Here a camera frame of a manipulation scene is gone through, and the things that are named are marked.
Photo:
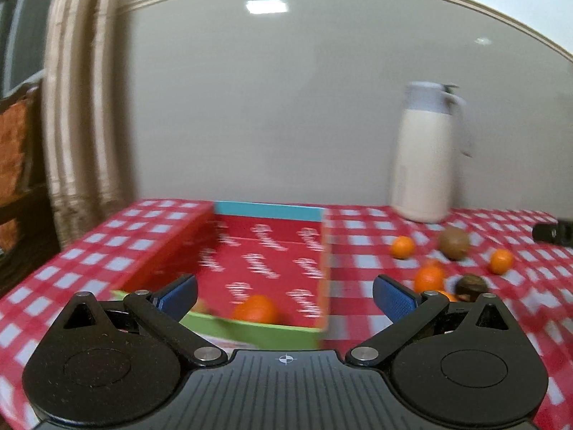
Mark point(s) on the small orange mandarin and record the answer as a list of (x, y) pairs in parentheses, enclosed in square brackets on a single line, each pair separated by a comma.
[(402, 247), (448, 296), (501, 261)]

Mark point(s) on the dark round fruit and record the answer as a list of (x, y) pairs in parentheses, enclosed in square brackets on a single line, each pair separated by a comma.
[(471, 287)]

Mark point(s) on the dark window frame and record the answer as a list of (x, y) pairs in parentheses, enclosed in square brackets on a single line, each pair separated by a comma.
[(22, 22)]

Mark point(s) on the red checkered tablecloth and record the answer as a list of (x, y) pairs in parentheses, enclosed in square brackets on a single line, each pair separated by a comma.
[(358, 242)]

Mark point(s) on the brown kiwi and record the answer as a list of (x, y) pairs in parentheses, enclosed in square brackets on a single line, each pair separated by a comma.
[(454, 242)]

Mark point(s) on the wooden chair with orange cushion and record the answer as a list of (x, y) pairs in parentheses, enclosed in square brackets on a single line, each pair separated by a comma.
[(18, 152)]

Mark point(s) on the large orange mandarin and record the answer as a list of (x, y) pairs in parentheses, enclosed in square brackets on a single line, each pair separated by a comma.
[(429, 278), (256, 309)]

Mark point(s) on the red cardboard box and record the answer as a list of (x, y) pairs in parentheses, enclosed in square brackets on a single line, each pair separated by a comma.
[(268, 251)]

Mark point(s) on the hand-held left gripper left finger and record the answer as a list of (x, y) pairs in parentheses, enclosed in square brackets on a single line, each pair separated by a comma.
[(179, 296)]

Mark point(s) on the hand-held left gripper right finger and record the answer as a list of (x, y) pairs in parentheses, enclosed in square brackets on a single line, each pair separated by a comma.
[(394, 298)]

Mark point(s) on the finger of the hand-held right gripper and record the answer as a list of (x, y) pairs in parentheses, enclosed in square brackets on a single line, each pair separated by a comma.
[(553, 232)]

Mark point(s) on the cream thermos jug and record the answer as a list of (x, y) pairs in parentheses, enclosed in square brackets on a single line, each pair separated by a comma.
[(425, 161)]

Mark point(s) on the beige curtain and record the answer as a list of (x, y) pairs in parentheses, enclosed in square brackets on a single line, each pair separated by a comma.
[(85, 121)]

